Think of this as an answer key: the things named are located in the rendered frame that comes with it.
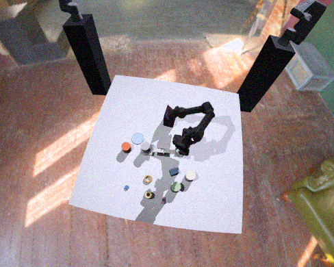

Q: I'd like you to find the orange cylinder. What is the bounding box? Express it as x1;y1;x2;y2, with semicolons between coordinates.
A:
121;142;131;153

